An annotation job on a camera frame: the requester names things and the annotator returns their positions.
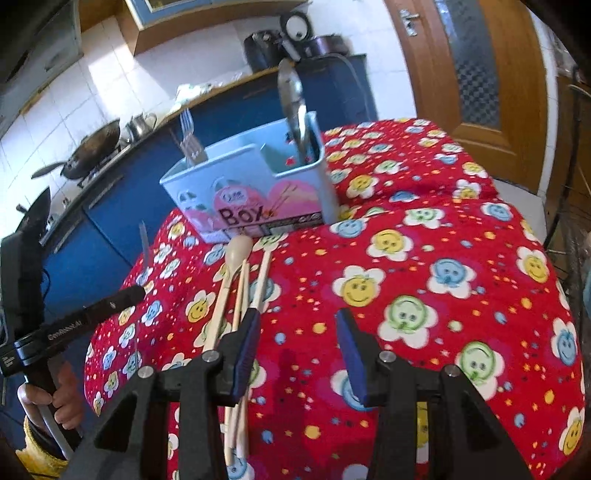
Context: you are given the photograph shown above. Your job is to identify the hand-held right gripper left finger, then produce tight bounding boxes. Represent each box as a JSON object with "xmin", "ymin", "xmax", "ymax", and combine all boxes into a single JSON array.
[{"xmin": 65, "ymin": 307, "xmax": 264, "ymax": 480}]

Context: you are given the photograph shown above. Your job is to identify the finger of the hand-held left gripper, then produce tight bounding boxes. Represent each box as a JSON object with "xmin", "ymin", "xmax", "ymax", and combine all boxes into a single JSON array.
[{"xmin": 84, "ymin": 284, "xmax": 147, "ymax": 327}]

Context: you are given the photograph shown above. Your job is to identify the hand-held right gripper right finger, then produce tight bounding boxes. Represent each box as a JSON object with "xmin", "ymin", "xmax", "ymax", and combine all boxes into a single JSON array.
[{"xmin": 335, "ymin": 307, "xmax": 533, "ymax": 480}]

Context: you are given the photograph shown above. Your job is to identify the wooden spoon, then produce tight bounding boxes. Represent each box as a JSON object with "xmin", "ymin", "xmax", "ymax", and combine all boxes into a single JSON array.
[{"xmin": 202, "ymin": 234, "xmax": 254, "ymax": 354}]

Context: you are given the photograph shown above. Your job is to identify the light blue utensil box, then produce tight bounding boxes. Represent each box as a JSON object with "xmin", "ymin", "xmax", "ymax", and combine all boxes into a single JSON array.
[{"xmin": 159, "ymin": 111, "xmax": 341, "ymax": 244}]

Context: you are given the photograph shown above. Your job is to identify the dark metal spoon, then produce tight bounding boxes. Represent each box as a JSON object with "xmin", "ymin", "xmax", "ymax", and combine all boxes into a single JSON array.
[{"xmin": 277, "ymin": 59, "xmax": 309, "ymax": 162}]

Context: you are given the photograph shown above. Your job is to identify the person's left hand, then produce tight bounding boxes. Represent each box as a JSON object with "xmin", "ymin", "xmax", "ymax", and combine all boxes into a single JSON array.
[{"xmin": 18, "ymin": 362, "xmax": 86, "ymax": 432}]

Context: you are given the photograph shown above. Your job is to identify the black wok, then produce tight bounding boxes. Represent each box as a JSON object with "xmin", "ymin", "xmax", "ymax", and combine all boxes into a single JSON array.
[{"xmin": 16, "ymin": 187, "xmax": 51, "ymax": 236}]

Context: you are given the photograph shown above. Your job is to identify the blue base cabinets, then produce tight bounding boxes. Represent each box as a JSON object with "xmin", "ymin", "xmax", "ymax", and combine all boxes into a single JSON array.
[{"xmin": 0, "ymin": 54, "xmax": 379, "ymax": 324}]

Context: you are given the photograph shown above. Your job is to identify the gas stove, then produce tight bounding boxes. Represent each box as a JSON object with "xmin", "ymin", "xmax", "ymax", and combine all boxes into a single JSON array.
[{"xmin": 46, "ymin": 138, "xmax": 134, "ymax": 222}]

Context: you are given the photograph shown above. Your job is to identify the red floral tablecloth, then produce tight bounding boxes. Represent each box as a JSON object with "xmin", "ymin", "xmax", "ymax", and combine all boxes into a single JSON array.
[{"xmin": 85, "ymin": 117, "xmax": 587, "ymax": 480}]

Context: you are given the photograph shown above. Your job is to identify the steel wok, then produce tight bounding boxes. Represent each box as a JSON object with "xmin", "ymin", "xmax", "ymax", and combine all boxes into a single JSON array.
[{"xmin": 60, "ymin": 119, "xmax": 122, "ymax": 181}]

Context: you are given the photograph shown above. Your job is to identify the steel kettle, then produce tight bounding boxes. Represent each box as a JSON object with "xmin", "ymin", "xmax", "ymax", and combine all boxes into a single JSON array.
[{"xmin": 126, "ymin": 112, "xmax": 158, "ymax": 139}]

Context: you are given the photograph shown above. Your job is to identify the white cloth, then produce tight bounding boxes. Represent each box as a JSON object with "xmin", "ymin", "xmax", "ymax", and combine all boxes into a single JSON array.
[{"xmin": 175, "ymin": 83, "xmax": 218, "ymax": 112}]

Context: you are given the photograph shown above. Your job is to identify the grey range hood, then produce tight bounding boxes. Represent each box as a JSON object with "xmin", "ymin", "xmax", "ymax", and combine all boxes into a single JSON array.
[{"xmin": 0, "ymin": 0, "xmax": 84, "ymax": 134}]

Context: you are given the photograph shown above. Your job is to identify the black metal rack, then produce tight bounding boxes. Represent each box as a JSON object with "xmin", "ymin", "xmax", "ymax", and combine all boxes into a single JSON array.
[{"xmin": 542, "ymin": 69, "xmax": 591, "ymax": 301}]

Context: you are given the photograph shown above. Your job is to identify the wooden door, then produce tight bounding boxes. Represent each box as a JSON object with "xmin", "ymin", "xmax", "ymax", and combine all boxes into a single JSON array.
[{"xmin": 385, "ymin": 0, "xmax": 561, "ymax": 195}]

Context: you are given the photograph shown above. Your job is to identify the black air fryer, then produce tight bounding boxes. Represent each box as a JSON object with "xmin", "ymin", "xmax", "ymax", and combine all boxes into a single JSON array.
[{"xmin": 244, "ymin": 30, "xmax": 287, "ymax": 73}]

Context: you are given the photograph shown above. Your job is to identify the dark rice cooker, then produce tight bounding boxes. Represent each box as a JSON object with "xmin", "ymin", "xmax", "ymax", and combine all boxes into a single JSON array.
[{"xmin": 280, "ymin": 11, "xmax": 348, "ymax": 63}]

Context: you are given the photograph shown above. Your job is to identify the white power cable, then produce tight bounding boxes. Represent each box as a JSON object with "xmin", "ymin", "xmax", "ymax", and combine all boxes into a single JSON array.
[{"xmin": 323, "ymin": 53, "xmax": 370, "ymax": 123}]

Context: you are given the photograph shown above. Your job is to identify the blue wall cabinet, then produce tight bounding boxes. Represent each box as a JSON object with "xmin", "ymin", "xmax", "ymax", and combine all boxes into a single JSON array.
[{"xmin": 124, "ymin": 0, "xmax": 310, "ymax": 56}]

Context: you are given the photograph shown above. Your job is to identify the metal door handle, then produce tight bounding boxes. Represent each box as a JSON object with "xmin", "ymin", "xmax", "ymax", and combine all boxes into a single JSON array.
[{"xmin": 399, "ymin": 9, "xmax": 421, "ymax": 37}]

